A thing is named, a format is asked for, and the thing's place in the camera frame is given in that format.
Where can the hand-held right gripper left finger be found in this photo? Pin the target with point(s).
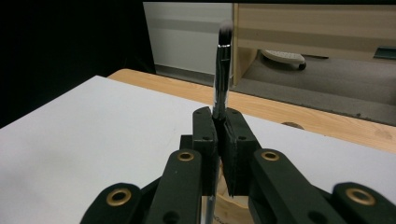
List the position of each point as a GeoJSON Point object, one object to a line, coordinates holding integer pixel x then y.
{"type": "Point", "coordinates": [205, 140]}

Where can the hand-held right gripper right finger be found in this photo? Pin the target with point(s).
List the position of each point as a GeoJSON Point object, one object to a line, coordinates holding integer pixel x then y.
{"type": "Point", "coordinates": [239, 146]}

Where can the tan bear pen holder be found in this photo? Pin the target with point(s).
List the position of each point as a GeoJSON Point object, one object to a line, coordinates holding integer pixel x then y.
{"type": "Point", "coordinates": [230, 208]}

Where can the black silver makeup brush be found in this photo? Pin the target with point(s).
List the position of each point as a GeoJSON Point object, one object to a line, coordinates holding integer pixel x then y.
{"type": "Point", "coordinates": [222, 77]}

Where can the wooden table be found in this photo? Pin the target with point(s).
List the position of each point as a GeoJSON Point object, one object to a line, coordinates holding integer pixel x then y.
{"type": "Point", "coordinates": [280, 105]}

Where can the grey chair base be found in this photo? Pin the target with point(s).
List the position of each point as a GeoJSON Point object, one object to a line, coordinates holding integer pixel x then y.
{"type": "Point", "coordinates": [285, 56]}

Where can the white cabinet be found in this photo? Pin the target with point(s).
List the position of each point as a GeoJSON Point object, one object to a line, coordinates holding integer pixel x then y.
{"type": "Point", "coordinates": [186, 37]}

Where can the white table board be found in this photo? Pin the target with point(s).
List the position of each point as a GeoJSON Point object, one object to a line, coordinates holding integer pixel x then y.
{"type": "Point", "coordinates": [77, 155]}

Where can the light wooden desk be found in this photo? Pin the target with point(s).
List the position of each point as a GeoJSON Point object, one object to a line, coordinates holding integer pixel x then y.
{"type": "Point", "coordinates": [311, 25]}

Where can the black curtain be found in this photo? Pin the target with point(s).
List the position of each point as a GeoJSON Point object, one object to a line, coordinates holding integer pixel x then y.
{"type": "Point", "coordinates": [62, 46]}

